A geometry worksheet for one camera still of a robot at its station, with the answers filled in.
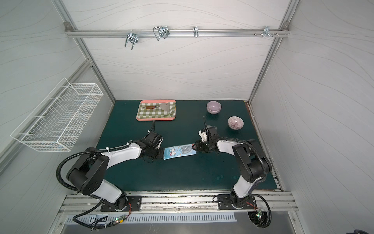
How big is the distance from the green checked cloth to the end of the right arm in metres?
0.33

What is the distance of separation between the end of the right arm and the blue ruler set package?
0.03m

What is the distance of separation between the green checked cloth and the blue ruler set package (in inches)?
10.8

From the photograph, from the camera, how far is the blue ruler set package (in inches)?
36.2

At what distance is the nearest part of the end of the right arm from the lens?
72 cm

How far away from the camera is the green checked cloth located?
3.71ft
